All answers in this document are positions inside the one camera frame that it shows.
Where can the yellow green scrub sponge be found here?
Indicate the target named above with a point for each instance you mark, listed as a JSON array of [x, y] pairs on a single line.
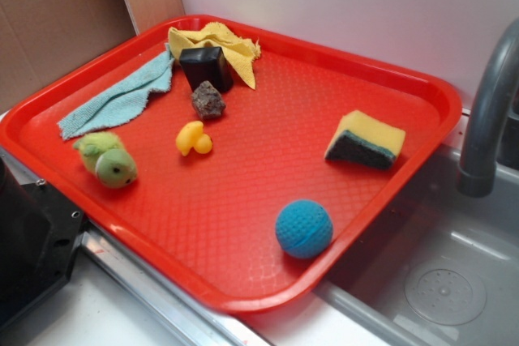
[[362, 139]]

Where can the black rectangular block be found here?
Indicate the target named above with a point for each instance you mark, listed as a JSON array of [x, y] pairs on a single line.
[[206, 64]]

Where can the grey faucet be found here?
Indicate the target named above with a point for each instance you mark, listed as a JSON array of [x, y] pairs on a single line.
[[491, 136]]

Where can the green plush toy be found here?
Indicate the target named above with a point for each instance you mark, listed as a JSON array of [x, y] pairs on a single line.
[[105, 157]]

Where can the red plastic tray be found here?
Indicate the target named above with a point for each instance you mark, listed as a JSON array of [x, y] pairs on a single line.
[[207, 222]]

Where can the yellow cloth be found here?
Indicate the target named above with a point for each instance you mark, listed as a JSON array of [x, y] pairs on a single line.
[[239, 52]]

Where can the yellow rubber duck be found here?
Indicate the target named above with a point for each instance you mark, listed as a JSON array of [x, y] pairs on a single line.
[[193, 137]]

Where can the light blue towel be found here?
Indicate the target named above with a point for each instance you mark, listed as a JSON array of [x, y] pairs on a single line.
[[122, 102]]

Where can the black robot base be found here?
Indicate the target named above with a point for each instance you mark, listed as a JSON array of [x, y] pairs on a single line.
[[40, 234]]

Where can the blue dimpled ball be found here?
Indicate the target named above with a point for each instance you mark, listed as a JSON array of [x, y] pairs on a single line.
[[303, 229]]

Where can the brown cardboard panel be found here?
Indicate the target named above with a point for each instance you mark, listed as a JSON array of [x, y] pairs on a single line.
[[43, 40]]

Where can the brown rock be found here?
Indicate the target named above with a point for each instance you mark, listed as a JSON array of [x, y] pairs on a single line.
[[207, 101]]

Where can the grey plastic sink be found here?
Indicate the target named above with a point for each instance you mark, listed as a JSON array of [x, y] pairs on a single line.
[[435, 267]]

